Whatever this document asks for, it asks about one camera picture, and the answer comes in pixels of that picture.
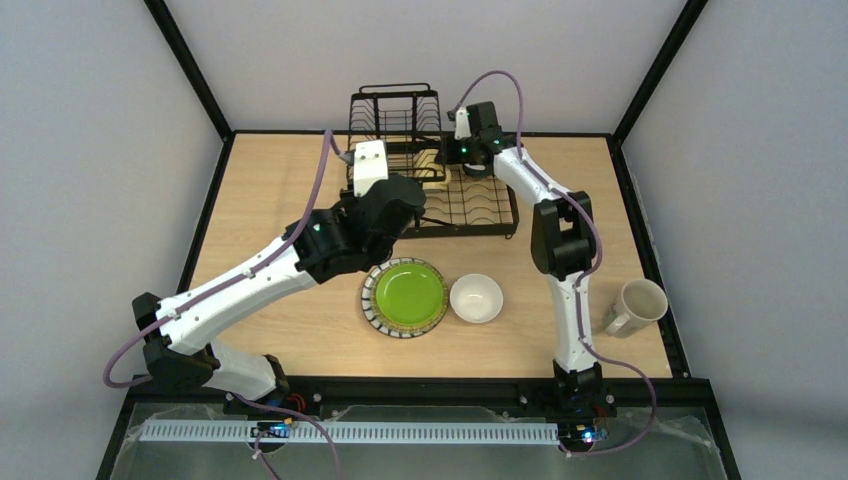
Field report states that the yellow mug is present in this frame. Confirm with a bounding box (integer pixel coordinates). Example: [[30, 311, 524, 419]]
[[412, 149, 452, 193]]

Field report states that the plain white bowl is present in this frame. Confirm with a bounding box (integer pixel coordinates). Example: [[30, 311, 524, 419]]
[[449, 273, 504, 324]]

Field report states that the teal patterned white bowl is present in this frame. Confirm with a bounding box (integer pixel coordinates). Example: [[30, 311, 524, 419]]
[[461, 163, 493, 179]]

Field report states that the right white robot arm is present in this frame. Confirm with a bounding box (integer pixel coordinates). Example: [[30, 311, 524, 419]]
[[448, 101, 605, 418]]

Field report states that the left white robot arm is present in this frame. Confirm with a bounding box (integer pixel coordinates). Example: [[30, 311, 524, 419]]
[[133, 175, 426, 400]]

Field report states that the green plate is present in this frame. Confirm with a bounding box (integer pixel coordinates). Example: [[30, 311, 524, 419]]
[[376, 262, 445, 328]]

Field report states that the blue striped white plate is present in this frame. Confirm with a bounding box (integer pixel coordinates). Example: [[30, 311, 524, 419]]
[[360, 257, 448, 339]]

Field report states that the beige mug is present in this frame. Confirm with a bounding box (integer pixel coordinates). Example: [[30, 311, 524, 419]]
[[601, 279, 669, 338]]

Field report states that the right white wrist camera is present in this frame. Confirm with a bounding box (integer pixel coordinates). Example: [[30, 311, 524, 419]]
[[453, 107, 472, 141]]

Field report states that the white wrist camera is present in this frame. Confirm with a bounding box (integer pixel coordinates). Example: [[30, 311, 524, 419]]
[[352, 140, 389, 197], [453, 107, 472, 141]]

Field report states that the black wire dish rack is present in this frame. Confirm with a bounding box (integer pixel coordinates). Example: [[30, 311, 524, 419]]
[[347, 82, 519, 239]]

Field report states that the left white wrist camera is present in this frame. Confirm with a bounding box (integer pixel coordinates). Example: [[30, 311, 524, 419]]
[[352, 140, 389, 197]]

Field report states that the white slotted cable duct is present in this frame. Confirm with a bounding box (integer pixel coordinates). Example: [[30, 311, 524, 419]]
[[138, 420, 559, 446]]

